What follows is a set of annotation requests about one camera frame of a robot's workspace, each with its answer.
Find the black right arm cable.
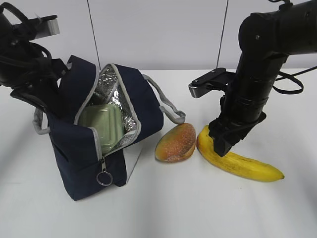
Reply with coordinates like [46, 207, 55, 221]
[272, 65, 317, 95]

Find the navy insulated lunch bag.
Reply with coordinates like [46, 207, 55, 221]
[33, 56, 186, 201]

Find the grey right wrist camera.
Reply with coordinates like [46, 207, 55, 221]
[188, 67, 235, 98]

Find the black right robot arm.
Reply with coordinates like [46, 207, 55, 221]
[209, 0, 317, 156]

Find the green lidded glass container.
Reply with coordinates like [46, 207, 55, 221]
[78, 104, 124, 154]

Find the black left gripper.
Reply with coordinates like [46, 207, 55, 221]
[0, 57, 67, 117]

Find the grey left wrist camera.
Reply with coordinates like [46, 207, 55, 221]
[31, 15, 60, 39]

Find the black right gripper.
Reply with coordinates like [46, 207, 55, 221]
[209, 95, 266, 157]

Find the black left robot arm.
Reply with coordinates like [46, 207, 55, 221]
[0, 2, 68, 117]

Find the orange yellow mango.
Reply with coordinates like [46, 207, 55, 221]
[155, 123, 196, 163]

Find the yellow banana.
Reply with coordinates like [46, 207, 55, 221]
[196, 125, 285, 182]

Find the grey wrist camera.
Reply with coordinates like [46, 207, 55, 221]
[31, 15, 60, 39]
[188, 67, 235, 98]

